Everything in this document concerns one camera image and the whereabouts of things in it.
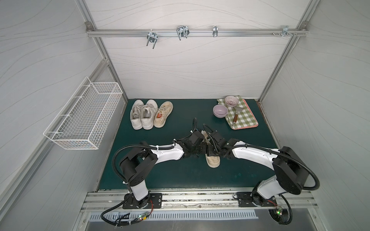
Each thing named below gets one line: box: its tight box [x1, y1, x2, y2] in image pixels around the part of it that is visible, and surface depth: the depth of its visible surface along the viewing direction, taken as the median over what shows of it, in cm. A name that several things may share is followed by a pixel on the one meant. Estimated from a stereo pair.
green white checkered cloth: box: [216, 95, 259, 129], surface depth 112 cm
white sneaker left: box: [130, 99, 145, 130], surface depth 103 cm
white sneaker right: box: [140, 99, 159, 130], surface depth 103 cm
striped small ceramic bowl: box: [224, 95, 239, 107], surface depth 119 cm
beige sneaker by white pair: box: [153, 101, 174, 129], surface depth 106 cm
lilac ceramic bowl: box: [212, 104, 229, 119], surface depth 110 cm
